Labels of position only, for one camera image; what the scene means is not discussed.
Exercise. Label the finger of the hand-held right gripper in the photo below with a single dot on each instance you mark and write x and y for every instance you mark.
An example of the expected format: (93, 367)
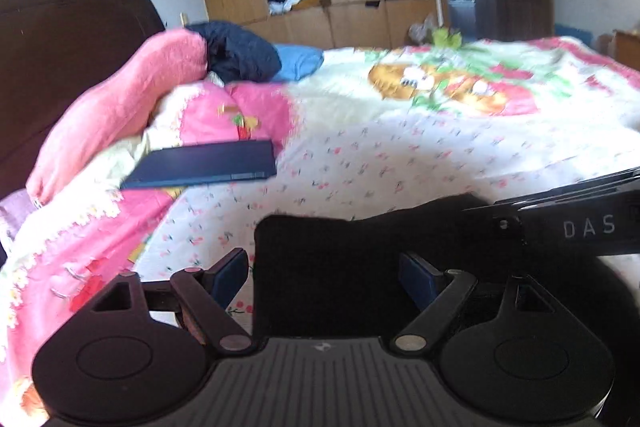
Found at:
(500, 223)

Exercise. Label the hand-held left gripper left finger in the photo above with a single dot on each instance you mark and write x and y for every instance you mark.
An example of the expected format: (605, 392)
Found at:
(230, 278)

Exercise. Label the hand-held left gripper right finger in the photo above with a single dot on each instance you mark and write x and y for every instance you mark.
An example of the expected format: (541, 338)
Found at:
(417, 279)

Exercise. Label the black pants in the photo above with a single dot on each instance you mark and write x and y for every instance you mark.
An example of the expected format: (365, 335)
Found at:
(340, 267)

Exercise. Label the printed floral bedsheet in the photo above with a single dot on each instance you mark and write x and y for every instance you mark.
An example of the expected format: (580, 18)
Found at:
(450, 132)

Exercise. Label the dark blue notebook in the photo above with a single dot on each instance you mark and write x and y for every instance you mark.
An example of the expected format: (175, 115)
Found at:
(205, 164)

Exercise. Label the pink printed quilt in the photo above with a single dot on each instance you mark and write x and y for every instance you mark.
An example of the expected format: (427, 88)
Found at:
(100, 227)

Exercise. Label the wooden nightstand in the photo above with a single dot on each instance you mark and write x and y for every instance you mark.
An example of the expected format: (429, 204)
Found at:
(629, 49)

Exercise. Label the green toy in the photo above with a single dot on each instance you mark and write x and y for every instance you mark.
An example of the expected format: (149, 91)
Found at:
(446, 38)

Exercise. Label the blue box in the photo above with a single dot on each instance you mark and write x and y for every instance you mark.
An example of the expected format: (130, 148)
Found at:
(572, 32)

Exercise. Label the pink fleece blanket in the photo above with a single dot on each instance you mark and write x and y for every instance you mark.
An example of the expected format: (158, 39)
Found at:
(125, 102)

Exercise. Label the clear plastic bag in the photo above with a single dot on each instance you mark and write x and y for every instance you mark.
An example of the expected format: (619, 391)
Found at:
(421, 29)

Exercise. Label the purple cloth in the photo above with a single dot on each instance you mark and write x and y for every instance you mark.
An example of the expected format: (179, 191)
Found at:
(15, 214)

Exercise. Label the blue pillow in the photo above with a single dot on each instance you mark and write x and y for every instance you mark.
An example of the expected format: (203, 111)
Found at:
(297, 62)

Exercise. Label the navy jacket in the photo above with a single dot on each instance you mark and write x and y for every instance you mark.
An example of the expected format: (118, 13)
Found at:
(240, 49)

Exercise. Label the dark wooden headboard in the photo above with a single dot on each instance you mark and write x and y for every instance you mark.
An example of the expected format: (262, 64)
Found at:
(65, 57)

